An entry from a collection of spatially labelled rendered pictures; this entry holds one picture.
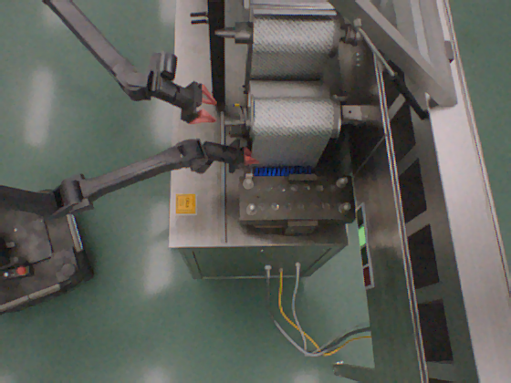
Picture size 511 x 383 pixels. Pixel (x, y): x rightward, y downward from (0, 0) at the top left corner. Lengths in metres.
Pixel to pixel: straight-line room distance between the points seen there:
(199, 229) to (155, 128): 1.32
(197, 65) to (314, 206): 0.80
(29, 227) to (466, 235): 2.05
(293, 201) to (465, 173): 0.69
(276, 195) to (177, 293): 1.14
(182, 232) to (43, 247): 1.00
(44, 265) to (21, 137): 0.94
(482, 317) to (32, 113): 2.71
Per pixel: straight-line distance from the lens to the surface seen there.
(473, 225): 0.90
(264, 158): 1.43
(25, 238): 2.42
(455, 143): 0.95
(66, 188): 1.37
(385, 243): 1.16
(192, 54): 1.90
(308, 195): 1.48
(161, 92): 1.17
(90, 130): 2.84
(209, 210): 1.57
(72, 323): 2.53
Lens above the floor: 2.39
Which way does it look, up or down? 71 degrees down
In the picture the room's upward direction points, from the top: 10 degrees clockwise
